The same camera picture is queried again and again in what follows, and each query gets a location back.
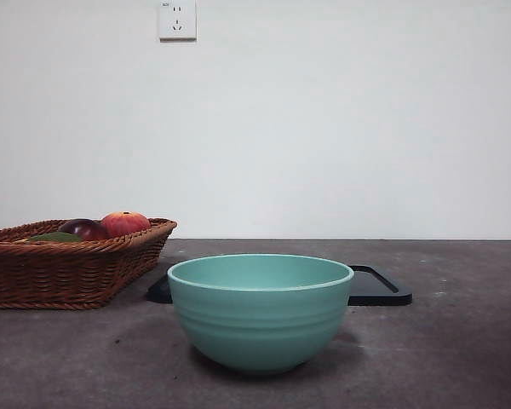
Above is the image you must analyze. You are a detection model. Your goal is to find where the white wall power socket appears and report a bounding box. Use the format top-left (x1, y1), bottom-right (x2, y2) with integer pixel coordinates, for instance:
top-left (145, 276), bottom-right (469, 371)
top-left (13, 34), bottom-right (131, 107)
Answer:
top-left (159, 0), bottom-right (198, 43)

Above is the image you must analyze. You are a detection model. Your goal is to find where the red orange peach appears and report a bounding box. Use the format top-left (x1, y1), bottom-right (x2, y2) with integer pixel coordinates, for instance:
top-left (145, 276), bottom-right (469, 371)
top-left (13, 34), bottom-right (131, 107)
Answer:
top-left (100, 210), bottom-right (152, 237)

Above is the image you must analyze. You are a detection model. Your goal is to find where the teal ribbed bowl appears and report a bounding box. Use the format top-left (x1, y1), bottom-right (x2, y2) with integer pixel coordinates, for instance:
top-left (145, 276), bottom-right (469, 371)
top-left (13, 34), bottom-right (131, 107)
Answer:
top-left (167, 253), bottom-right (354, 376)

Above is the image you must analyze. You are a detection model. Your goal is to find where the black rectangular tray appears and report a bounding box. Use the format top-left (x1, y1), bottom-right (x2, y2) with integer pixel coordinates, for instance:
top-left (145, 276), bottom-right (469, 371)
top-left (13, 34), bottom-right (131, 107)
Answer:
top-left (147, 264), bottom-right (413, 307)

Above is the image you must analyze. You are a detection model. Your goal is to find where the green avocado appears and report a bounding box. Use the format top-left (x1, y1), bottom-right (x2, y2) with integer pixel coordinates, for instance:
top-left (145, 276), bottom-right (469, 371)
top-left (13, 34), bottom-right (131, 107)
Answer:
top-left (26, 231), bottom-right (84, 245)

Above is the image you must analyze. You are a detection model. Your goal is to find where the brown wicker basket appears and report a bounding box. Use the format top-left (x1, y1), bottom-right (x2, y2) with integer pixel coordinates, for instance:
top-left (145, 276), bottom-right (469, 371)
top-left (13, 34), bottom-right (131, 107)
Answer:
top-left (0, 217), bottom-right (179, 311)

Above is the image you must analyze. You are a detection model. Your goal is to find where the dark purple plum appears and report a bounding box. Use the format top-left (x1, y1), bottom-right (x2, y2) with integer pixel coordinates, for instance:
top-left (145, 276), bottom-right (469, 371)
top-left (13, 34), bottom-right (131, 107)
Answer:
top-left (58, 218), bottom-right (110, 241)

